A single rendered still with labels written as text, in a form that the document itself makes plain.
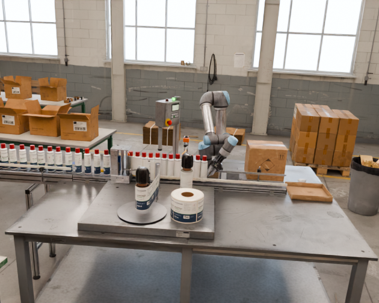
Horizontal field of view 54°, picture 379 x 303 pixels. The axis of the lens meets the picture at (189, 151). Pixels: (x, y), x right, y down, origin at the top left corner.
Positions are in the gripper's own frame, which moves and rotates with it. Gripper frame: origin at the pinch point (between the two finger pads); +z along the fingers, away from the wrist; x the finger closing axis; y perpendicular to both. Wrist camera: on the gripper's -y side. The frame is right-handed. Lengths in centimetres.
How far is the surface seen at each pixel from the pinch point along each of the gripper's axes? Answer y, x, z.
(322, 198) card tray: 13, 78, -34
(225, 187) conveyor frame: 5.8, 15.7, 0.1
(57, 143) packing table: -107, -135, 93
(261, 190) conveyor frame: 5.7, 39.5, -13.2
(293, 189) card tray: -6, 63, -24
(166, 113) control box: 1, -52, -24
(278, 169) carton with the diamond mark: -17, 48, -29
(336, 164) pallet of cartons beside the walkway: -280, 208, -32
